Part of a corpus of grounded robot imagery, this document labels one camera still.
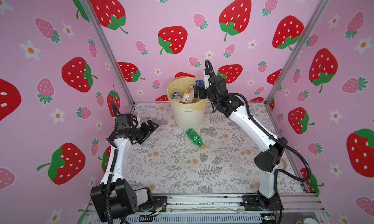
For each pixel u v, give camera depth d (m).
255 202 0.73
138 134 0.70
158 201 0.75
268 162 0.57
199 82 0.78
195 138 0.93
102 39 0.82
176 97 0.90
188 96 0.90
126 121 0.62
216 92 0.55
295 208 0.73
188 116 0.90
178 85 0.96
